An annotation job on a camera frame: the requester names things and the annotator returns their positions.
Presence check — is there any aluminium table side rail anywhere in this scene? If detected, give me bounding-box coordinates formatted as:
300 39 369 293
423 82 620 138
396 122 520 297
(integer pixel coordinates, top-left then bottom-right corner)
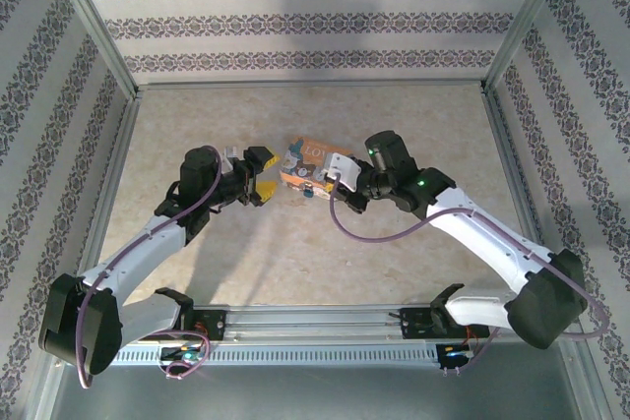
76 90 144 276
479 85 550 257

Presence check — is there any aluminium table back rail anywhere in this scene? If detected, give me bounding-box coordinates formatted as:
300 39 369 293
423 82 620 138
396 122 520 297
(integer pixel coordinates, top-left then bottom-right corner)
135 80 488 92

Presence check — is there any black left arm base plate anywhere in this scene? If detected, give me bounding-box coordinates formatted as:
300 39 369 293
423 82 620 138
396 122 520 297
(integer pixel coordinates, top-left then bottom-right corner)
189 309 228 342

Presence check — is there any grey slotted cable duct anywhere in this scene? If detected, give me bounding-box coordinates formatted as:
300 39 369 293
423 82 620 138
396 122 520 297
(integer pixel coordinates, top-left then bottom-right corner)
112 342 440 368

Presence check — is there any grey metal sheet panel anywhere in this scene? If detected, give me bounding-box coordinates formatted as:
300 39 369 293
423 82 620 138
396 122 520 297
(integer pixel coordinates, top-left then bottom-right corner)
29 340 606 420

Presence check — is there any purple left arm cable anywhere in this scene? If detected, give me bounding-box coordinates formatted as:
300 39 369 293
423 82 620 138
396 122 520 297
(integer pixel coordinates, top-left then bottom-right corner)
76 145 225 390

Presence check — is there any orange LOVE print tin box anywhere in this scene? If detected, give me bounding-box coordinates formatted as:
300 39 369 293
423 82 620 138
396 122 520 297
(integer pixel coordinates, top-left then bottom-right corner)
278 135 356 203

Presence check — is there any aluminium frame post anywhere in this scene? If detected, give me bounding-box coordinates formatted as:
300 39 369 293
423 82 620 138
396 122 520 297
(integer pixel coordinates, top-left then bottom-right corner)
41 0 144 102
481 0 591 92

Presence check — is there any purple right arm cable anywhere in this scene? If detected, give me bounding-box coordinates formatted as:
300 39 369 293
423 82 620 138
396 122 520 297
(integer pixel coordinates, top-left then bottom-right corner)
328 178 610 377

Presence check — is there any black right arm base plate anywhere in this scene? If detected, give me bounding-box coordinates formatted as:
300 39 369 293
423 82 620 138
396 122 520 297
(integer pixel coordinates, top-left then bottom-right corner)
400 308 493 340

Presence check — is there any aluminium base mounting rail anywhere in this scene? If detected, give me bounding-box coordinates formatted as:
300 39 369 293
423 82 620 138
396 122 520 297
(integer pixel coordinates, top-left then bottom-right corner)
189 304 577 343

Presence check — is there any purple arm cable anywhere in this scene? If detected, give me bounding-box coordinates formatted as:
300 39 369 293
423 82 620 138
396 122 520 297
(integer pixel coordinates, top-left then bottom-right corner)
76 145 225 390
328 178 610 377

